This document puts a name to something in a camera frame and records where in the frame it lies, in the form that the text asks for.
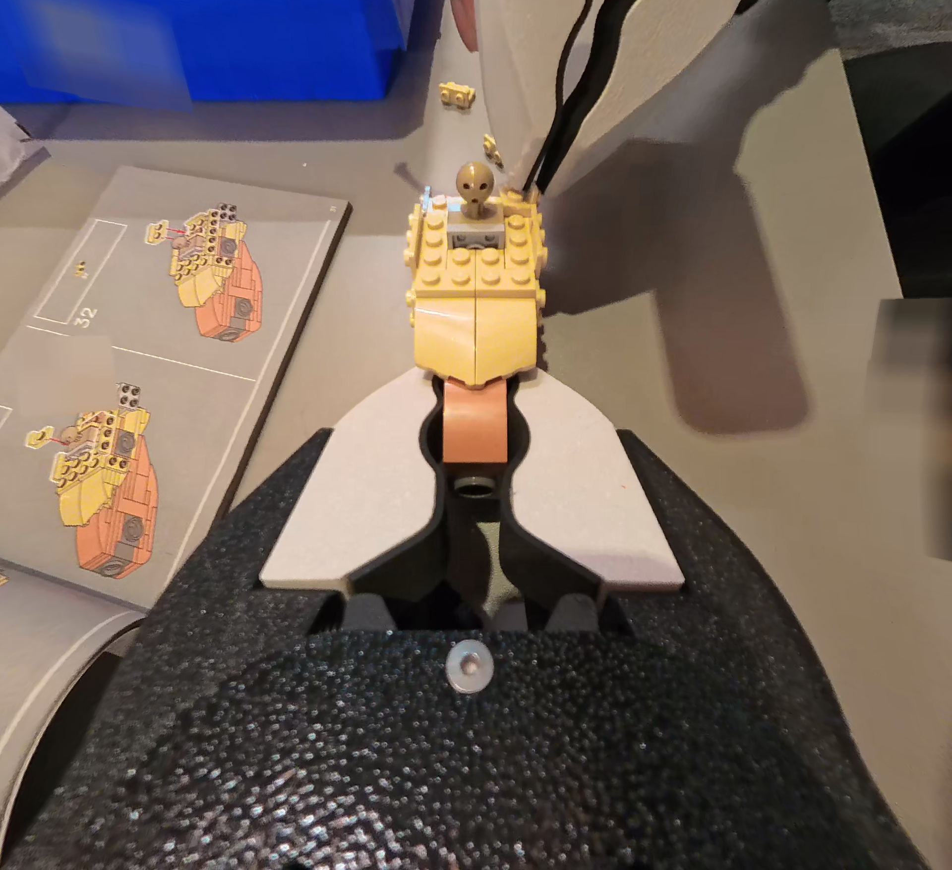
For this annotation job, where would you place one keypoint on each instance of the plain grey paper bag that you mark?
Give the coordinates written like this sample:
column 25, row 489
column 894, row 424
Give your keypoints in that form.
column 18, row 149

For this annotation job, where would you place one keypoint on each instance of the grey desk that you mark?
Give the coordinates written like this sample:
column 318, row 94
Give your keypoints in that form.
column 781, row 253

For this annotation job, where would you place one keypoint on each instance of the grey instruction booklet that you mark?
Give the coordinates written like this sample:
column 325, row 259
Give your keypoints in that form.
column 149, row 364

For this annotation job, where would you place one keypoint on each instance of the blue plastic bin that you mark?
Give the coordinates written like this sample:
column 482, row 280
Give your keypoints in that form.
column 223, row 7

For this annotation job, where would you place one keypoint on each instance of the small tan brick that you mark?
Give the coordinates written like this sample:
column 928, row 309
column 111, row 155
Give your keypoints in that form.
column 457, row 95
column 491, row 147

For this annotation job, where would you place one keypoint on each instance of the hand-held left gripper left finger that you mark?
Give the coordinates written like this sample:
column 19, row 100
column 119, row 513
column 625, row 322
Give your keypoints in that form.
column 357, row 498

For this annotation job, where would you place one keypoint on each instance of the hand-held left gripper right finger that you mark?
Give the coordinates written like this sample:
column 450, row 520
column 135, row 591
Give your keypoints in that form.
column 595, row 498

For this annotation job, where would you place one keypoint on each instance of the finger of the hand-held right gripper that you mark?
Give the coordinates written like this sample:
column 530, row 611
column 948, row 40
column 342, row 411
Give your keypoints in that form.
column 520, row 30
column 669, row 30

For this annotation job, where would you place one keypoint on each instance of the tan brick-built model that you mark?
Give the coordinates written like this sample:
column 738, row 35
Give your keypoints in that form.
column 476, row 312

